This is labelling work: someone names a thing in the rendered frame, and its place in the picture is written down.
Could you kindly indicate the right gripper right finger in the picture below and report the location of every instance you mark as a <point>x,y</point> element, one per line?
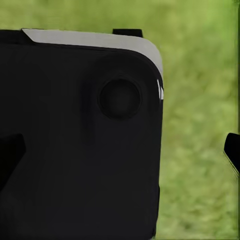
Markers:
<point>232,149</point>

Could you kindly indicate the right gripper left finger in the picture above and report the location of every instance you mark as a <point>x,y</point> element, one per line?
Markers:
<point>12,149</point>

